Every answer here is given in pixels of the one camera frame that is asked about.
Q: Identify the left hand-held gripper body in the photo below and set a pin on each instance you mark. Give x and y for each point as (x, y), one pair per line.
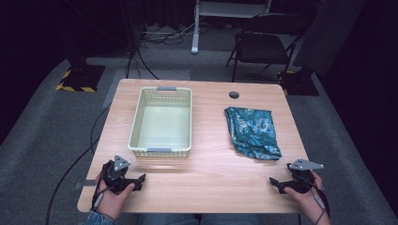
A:
(116, 179)

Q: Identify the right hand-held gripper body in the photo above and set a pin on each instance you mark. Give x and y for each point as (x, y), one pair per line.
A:
(302, 179)

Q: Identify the teal patterned cloth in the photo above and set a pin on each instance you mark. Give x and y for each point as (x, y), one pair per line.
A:
(252, 132)

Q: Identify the pale green plastic basket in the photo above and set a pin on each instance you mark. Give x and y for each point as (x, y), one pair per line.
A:
(162, 125)

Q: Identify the person's left hand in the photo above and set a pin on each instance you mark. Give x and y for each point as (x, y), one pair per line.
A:
(113, 201)

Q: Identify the person's right hand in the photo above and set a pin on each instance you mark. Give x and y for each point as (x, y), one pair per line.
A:
(308, 201)

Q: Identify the grey tape strip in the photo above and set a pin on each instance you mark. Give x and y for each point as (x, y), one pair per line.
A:
(85, 184)

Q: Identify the black base with striped tape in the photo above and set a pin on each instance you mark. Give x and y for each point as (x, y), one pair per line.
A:
(82, 78)
(298, 83)

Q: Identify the black folding chair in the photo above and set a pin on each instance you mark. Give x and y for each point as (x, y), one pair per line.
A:
(261, 47)

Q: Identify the black upright pole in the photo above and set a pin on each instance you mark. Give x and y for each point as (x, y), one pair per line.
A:
(130, 34)

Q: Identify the grey leaning panel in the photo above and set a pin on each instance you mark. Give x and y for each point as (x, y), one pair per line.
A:
(328, 34)

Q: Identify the white metal stand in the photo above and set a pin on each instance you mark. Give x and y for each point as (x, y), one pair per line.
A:
(195, 34)

